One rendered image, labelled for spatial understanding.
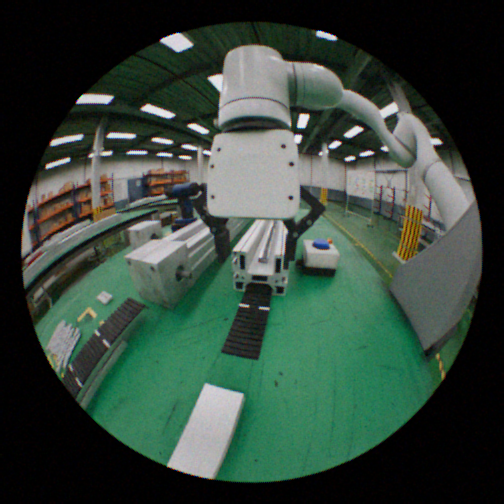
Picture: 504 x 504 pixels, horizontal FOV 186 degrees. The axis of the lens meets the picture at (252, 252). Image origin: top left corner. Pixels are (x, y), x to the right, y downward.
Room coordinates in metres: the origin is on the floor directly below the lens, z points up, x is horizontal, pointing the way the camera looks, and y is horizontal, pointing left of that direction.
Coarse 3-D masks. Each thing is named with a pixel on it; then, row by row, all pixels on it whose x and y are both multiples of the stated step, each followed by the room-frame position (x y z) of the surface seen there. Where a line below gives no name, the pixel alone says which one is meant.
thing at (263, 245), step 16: (256, 224) 0.42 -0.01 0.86; (272, 224) 0.53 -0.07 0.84; (240, 240) 0.30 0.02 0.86; (256, 240) 0.33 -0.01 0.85; (272, 240) 0.37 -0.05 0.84; (240, 256) 0.25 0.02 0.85; (256, 256) 0.30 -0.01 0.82; (272, 256) 0.30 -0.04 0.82; (240, 272) 0.24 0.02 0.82; (256, 272) 0.24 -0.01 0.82; (272, 272) 0.24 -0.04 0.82; (288, 272) 0.23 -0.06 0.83; (240, 288) 0.25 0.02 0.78
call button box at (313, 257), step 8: (304, 240) 0.37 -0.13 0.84; (304, 248) 0.34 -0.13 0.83; (312, 248) 0.31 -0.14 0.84; (320, 248) 0.31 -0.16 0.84; (328, 248) 0.31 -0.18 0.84; (304, 256) 0.32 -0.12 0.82; (312, 256) 0.29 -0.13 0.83; (320, 256) 0.29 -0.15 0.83; (328, 256) 0.29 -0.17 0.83; (336, 256) 0.28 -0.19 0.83; (296, 264) 0.33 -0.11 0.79; (304, 264) 0.31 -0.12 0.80; (312, 264) 0.29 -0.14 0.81; (320, 264) 0.29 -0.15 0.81; (328, 264) 0.28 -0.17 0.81; (336, 264) 0.28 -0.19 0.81; (304, 272) 0.30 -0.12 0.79; (312, 272) 0.29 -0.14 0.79; (320, 272) 0.29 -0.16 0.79; (328, 272) 0.28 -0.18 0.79
